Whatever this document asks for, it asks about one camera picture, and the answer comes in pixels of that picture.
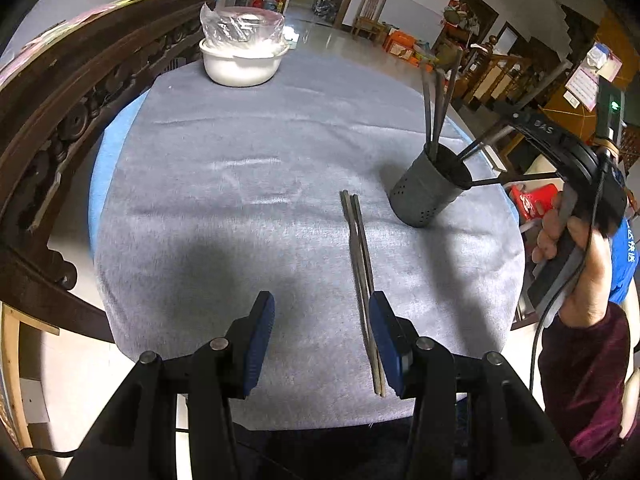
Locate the wooden chair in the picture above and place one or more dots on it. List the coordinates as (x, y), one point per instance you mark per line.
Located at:
(370, 15)

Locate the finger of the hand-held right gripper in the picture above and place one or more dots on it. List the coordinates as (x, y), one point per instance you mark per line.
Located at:
(545, 132)

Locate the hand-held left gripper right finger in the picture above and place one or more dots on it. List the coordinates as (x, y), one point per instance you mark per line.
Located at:
(387, 350)

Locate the white bowl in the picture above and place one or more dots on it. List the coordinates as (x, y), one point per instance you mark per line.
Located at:
(240, 67)

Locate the person's right forearm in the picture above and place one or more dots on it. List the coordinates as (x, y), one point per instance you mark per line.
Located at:
(590, 385)

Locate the dark metal utensil holder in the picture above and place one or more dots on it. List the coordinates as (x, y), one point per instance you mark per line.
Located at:
(425, 195)

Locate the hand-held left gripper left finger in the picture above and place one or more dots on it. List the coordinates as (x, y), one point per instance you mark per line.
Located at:
(260, 345)

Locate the blue table cover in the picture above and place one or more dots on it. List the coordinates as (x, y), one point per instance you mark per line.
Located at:
(107, 160)

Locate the wall calendar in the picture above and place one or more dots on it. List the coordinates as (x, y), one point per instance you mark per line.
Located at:
(595, 75)

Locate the light wooden frame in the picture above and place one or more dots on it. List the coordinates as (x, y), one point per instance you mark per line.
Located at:
(15, 360)

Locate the clear plastic wrap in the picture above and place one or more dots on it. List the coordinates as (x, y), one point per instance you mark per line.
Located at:
(240, 25)

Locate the person's right hand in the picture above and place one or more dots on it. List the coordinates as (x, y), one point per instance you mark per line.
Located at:
(595, 280)

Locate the orange box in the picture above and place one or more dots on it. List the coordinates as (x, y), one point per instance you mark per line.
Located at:
(400, 42)

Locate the grey tablecloth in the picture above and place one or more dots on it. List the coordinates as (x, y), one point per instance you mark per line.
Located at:
(250, 185)

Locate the white wall socket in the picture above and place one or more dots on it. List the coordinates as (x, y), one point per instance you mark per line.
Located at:
(35, 400)

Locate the blue jacket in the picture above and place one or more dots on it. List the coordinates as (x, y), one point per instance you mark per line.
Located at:
(627, 260)

